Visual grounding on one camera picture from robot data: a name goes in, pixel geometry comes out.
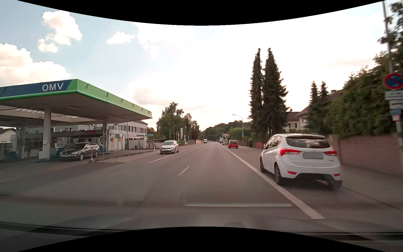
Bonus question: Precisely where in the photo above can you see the distant wood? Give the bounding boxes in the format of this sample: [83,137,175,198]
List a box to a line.
[200,120,253,142]

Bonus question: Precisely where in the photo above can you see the green leafy trees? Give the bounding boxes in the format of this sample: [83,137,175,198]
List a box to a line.
[147,102,201,142]

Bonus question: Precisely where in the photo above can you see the grey asphalt road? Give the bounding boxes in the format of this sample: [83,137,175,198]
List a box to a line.
[0,142,403,233]

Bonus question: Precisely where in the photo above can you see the silver car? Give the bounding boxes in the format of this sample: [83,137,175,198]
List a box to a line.
[160,140,180,155]

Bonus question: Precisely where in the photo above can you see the white office building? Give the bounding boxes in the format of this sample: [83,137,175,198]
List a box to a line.
[108,120,149,150]

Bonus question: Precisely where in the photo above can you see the tall dark conifer trees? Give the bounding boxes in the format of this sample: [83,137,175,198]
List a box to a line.
[248,48,290,142]

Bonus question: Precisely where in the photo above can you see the car's own bonnet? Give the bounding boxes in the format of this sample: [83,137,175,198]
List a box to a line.
[0,196,403,252]

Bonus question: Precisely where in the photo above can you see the white hatchback car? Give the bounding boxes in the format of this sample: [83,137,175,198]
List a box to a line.
[260,133,343,190]

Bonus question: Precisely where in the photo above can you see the grey estate car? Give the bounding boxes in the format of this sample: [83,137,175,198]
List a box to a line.
[59,142,101,161]

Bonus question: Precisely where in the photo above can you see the petrol station shop building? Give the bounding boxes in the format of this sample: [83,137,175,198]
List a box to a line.
[13,125,108,158]

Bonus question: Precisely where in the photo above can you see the petrol station canopy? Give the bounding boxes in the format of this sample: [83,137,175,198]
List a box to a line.
[0,79,153,160]

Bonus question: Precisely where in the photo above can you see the green hedge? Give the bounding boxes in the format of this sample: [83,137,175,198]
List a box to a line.
[306,0,403,153]

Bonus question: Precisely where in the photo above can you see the road sign on pole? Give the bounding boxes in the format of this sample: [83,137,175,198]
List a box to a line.
[381,0,403,179]

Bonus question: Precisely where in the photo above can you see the street lamp post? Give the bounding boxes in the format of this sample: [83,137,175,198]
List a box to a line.
[232,114,244,143]

